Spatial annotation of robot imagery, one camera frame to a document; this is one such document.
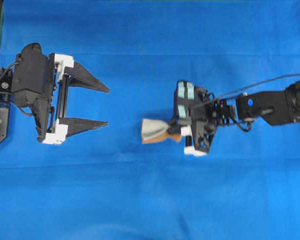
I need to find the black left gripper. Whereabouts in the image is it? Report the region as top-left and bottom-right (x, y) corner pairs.
(14, 53), (110, 145)

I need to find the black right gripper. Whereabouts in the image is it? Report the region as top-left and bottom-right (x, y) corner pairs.
(168, 86), (217, 157)

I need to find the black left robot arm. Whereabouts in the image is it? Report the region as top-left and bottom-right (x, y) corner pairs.
(0, 49), (110, 145)

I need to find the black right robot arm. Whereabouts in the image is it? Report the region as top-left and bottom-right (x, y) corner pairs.
(167, 80), (300, 156)

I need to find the blue table cloth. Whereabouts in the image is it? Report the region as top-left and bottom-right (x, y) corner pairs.
(0, 0), (300, 240)

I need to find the black taped right wrist camera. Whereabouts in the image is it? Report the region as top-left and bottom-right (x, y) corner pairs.
(173, 80), (195, 121)

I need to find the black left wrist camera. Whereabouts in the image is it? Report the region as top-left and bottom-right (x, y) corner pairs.
(11, 42), (54, 108)

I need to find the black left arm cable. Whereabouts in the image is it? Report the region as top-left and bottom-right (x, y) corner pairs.
(0, 62), (22, 88)

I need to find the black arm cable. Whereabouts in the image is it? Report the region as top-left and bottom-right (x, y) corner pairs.
(197, 72), (300, 108)
(0, 62), (22, 88)

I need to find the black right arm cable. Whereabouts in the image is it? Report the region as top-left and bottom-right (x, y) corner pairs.
(197, 72), (300, 108)

